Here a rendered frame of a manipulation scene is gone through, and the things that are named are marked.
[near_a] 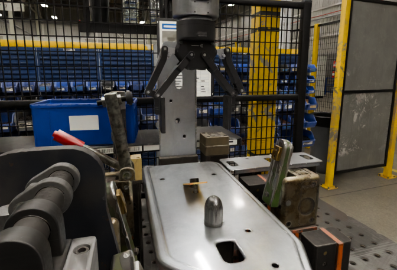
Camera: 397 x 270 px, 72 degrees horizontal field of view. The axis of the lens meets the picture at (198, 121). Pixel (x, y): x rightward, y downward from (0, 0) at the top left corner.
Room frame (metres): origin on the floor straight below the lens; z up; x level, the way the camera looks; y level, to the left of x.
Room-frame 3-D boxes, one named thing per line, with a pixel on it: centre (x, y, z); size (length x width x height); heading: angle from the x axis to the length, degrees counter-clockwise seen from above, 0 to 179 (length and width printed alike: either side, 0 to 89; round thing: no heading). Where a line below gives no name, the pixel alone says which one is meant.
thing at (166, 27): (1.12, 0.05, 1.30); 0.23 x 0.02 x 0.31; 105
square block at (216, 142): (0.85, -0.05, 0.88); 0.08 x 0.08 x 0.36; 15
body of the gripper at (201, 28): (0.55, 0.01, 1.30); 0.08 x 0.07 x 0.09; 105
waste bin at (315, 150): (3.43, -1.67, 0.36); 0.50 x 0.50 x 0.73
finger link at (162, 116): (0.54, 0.07, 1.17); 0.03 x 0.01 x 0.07; 15
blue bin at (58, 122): (0.91, 0.36, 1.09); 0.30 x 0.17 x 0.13; 99
